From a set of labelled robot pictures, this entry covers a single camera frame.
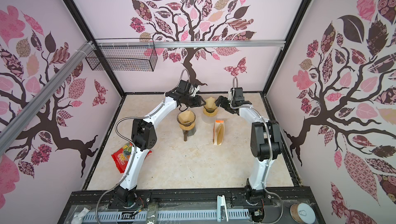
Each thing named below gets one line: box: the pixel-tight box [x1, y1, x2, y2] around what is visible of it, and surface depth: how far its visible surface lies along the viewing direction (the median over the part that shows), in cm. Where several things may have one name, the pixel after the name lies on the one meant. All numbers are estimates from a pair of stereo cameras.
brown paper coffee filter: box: [178, 110, 195, 124], surface depth 90 cm
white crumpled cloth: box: [71, 206, 91, 224], surface depth 69 cm
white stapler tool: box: [216, 194, 229, 223], surface depth 71 cm
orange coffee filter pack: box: [212, 120, 225, 146], surface depth 93 cm
